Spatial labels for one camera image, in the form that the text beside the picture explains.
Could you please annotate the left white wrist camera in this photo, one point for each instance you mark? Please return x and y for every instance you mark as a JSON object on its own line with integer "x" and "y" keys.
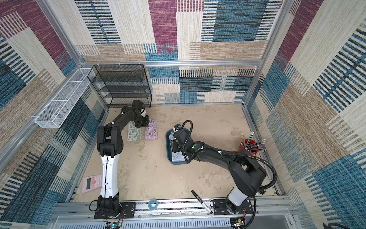
{"x": 143, "y": 111}

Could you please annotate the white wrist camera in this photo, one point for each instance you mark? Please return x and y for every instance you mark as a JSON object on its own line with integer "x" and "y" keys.
{"x": 177, "y": 127}
{"x": 143, "y": 111}

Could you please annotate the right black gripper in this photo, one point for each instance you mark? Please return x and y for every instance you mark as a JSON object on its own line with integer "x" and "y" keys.
{"x": 174, "y": 144}

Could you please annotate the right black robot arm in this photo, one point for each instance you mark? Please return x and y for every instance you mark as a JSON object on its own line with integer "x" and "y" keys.
{"x": 245, "y": 169}

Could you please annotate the blue tape roll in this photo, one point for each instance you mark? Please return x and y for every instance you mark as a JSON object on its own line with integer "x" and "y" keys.
{"x": 153, "y": 204}

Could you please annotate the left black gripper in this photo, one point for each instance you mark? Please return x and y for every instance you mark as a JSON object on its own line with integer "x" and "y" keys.
{"x": 146, "y": 125}

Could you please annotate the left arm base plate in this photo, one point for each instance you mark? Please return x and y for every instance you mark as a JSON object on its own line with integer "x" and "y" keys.
{"x": 127, "y": 210}

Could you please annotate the black wire mesh shelf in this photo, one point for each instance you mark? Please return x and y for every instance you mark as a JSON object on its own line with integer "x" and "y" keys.
{"x": 118, "y": 85}

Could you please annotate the green sticker sheet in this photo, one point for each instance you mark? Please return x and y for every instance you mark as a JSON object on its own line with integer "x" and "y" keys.
{"x": 134, "y": 133}

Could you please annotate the light blue sticker sheet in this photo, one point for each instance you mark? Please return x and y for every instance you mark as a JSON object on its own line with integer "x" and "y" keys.
{"x": 175, "y": 158}

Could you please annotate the white wire mesh basket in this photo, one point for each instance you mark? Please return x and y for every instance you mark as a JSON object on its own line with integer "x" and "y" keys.
{"x": 57, "y": 110}

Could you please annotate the pink calculator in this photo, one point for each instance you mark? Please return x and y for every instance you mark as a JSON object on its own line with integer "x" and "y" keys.
{"x": 91, "y": 183}

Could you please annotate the pink purple sticker sheet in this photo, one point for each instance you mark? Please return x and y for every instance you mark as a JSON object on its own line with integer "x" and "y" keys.
{"x": 151, "y": 133}

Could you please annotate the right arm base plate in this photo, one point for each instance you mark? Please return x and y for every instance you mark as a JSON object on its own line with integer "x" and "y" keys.
{"x": 220, "y": 207}

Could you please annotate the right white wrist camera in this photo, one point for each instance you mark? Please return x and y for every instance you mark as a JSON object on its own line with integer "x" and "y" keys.
{"x": 177, "y": 127}

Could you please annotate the red pencil cup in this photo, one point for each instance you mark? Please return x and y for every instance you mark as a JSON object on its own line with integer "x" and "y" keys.
{"x": 249, "y": 144}

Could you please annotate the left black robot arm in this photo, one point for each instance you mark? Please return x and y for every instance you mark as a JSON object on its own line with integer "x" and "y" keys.
{"x": 110, "y": 145}

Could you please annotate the white cable duct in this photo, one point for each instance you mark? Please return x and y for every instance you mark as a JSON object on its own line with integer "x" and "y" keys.
{"x": 202, "y": 223}

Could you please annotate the black marker pen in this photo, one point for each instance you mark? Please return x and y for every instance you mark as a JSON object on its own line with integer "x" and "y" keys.
{"x": 202, "y": 202}

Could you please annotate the teal plastic storage box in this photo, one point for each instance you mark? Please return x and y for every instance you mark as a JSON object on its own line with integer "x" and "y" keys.
{"x": 171, "y": 130}

